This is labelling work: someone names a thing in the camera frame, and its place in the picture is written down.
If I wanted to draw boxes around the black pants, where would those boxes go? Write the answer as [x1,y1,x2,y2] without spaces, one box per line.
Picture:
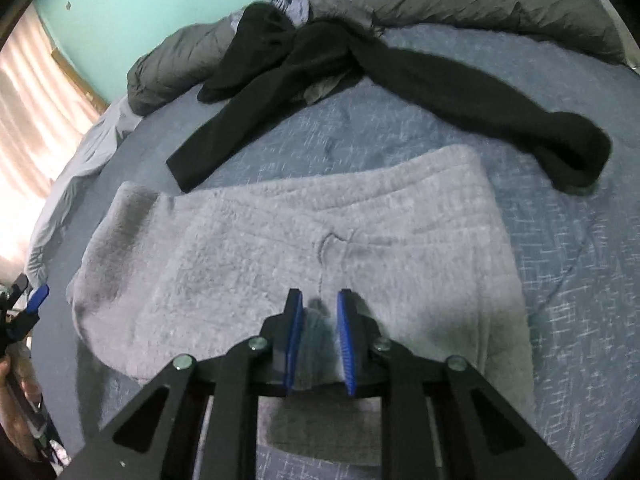
[166,2,613,195]

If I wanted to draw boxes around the grey sweatpants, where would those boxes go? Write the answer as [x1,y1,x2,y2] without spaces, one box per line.
[66,144,535,466]

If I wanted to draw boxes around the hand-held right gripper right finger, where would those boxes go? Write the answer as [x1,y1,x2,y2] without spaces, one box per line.
[336,288,576,480]

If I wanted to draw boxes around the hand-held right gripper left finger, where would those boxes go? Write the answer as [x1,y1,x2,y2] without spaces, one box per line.
[60,287,304,480]

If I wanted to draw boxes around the blue striped shirt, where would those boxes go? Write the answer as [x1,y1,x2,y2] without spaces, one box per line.
[267,0,313,28]

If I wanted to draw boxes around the blue patterned bed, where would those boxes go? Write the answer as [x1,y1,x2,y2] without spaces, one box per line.
[25,20,640,480]

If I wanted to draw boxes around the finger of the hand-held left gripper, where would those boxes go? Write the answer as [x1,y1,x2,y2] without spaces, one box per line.
[20,284,51,332]
[7,274,29,307]

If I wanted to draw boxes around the wooden window frame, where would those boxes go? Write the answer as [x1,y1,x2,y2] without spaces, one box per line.
[50,47,111,113]

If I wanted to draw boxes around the dark grey garment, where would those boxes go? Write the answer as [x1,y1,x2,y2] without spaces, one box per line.
[302,67,361,106]

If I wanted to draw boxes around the person's left hand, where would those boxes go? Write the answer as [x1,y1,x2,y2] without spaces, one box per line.
[0,355,42,462]

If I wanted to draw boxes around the pink curtain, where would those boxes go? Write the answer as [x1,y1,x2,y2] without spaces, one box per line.
[0,10,101,281]

